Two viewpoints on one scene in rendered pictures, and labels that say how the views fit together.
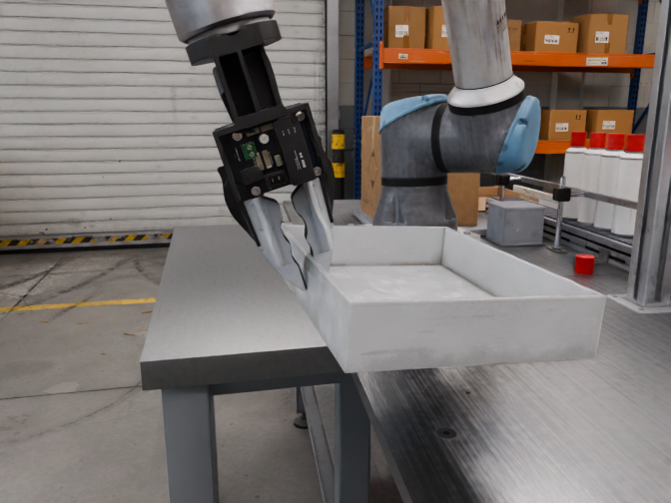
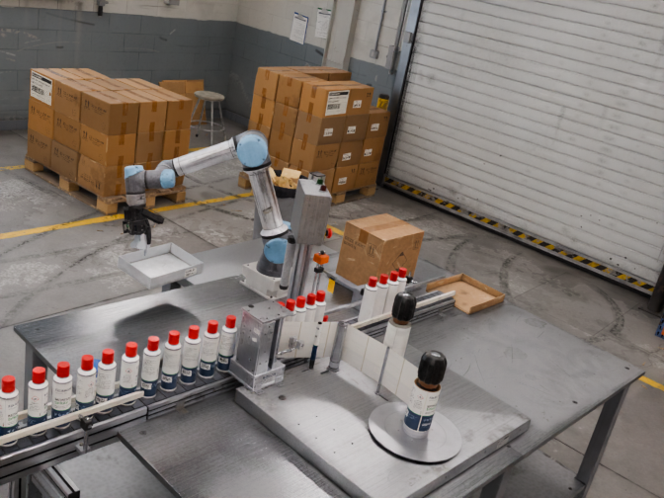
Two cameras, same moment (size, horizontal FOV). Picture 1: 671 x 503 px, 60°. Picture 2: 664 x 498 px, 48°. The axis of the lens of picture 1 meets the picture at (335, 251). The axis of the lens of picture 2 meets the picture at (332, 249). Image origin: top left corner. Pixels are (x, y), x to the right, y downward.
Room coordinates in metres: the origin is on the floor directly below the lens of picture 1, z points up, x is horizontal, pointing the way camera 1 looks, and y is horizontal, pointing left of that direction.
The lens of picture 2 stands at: (-0.75, -2.53, 2.27)
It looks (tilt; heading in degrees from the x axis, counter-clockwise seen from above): 22 degrees down; 49
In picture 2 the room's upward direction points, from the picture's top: 11 degrees clockwise
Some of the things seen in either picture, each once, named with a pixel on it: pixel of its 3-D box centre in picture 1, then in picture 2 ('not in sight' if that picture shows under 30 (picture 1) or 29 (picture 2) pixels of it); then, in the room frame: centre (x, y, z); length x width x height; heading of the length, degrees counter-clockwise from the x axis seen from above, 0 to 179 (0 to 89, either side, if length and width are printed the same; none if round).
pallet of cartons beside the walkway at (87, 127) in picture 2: not in sight; (108, 135); (1.68, 3.38, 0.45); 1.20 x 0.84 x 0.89; 104
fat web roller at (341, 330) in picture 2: not in sight; (338, 346); (0.84, -0.84, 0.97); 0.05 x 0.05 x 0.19
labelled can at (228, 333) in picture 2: not in sight; (227, 343); (0.47, -0.71, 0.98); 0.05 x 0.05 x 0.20
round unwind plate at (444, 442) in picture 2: not in sight; (414, 431); (0.87, -1.25, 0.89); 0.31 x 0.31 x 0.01
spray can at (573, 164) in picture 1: (574, 176); (397, 290); (1.38, -0.57, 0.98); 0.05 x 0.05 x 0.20
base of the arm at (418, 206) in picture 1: (414, 204); (275, 260); (1.02, -0.14, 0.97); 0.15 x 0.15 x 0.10
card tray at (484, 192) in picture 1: (480, 198); (465, 292); (1.93, -0.49, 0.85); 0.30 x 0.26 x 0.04; 9
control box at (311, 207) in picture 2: not in sight; (310, 211); (0.83, -0.57, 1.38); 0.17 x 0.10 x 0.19; 64
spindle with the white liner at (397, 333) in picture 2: not in sight; (398, 330); (1.07, -0.90, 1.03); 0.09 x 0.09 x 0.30
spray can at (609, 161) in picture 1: (611, 182); (379, 296); (1.25, -0.59, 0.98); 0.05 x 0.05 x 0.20
